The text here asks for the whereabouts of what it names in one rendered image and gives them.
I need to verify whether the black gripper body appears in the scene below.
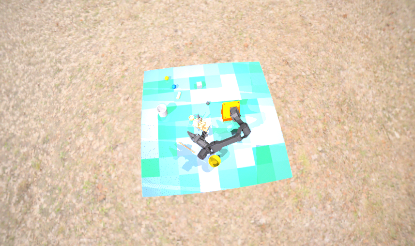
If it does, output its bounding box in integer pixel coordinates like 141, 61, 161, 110
193, 134, 207, 147

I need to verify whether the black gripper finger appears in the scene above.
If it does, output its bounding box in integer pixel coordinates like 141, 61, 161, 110
187, 131, 197, 140

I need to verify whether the yellow cup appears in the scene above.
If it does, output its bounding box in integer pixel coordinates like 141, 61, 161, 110
208, 155, 221, 168

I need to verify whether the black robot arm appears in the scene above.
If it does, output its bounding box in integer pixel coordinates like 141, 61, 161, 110
197, 106, 251, 160

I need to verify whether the white cup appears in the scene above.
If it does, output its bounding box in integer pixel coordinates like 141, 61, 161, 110
156, 104, 168, 117

